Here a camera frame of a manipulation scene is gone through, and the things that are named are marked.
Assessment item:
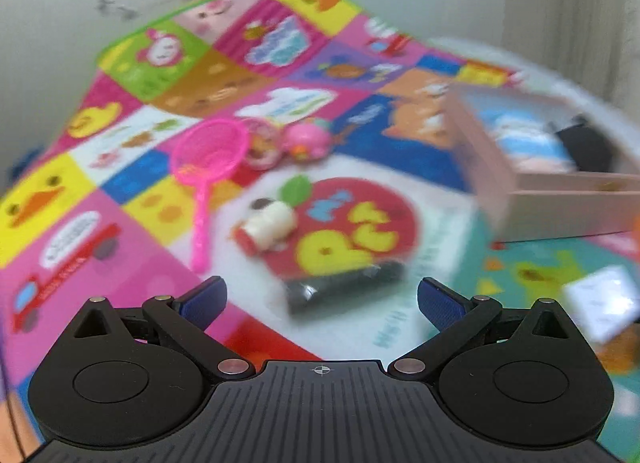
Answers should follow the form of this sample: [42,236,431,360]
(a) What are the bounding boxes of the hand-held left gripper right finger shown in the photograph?
[387,277,576,379]

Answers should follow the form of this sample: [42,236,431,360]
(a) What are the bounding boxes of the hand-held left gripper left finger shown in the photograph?
[72,275,253,378]

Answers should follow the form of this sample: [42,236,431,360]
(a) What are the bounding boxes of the black tube packet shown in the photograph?
[285,260,406,315]

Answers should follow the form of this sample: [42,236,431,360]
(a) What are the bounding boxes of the white toy bottle red cap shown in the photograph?
[232,197,298,258]

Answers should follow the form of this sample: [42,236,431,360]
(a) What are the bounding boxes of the pink cardboard box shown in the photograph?
[445,83,640,243]

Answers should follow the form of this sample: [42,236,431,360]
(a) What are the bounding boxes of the pink toy net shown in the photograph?
[170,119,251,273]

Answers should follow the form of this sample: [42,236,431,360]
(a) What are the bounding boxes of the white paper card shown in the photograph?
[562,265,640,345]

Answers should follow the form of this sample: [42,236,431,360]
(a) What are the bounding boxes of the white blue packet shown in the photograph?
[477,103,573,174]

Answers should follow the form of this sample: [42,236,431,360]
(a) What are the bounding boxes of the pink round toy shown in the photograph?
[282,119,333,164]

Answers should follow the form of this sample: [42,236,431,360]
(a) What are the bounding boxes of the black plush toy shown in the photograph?
[552,115,621,174]

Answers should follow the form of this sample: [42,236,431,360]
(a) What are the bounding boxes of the colourful cartoon play mat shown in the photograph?
[0,0,640,463]

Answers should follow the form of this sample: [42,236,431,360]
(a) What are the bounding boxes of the white quilted bed cover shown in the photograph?
[427,35,640,463]

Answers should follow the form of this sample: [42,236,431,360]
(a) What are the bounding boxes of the beige curtain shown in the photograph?
[505,0,640,114]

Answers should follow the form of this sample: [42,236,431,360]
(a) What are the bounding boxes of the white power cable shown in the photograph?
[107,3,142,20]

